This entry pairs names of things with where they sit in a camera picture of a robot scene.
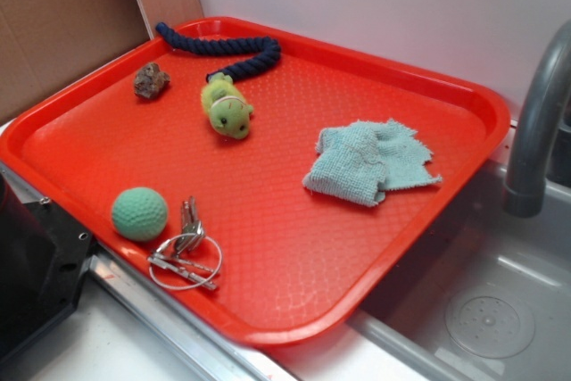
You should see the light blue cloth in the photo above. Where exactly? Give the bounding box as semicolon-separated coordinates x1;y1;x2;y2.
302;119;443;207

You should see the red plastic tray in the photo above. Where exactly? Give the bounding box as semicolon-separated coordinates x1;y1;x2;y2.
1;18;510;348

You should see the silver key bunch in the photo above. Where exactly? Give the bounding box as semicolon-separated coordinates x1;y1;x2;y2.
147;196;224;292

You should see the green golf ball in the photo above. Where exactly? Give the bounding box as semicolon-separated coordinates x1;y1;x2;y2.
111;187;169;242

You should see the brown rock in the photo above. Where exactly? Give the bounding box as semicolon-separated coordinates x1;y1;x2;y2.
133;62;170;100

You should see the grey faucet spout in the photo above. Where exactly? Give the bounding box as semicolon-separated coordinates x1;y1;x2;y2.
502;22;570;218

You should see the grey toy sink basin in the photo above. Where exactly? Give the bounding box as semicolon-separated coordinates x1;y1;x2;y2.
348;137;570;380

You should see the brown cardboard panel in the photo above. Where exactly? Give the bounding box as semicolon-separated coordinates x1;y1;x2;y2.
1;0;203;123

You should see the green plush rope toy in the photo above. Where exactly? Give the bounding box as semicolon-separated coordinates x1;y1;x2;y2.
155;22;281;140

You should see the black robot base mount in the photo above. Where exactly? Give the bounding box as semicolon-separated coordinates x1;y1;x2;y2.
1;178;94;364

